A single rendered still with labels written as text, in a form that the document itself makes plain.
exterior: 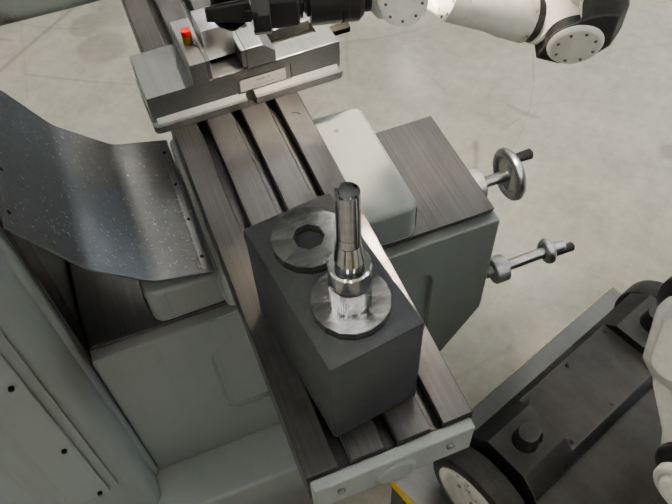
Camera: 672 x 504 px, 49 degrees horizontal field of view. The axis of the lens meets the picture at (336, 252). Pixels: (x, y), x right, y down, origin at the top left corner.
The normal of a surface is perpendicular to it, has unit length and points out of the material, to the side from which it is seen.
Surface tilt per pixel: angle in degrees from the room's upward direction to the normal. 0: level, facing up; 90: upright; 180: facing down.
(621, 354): 0
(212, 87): 90
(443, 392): 0
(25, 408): 88
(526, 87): 0
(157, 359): 90
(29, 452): 88
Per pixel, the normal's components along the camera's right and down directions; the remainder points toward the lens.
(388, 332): -0.04, -0.58
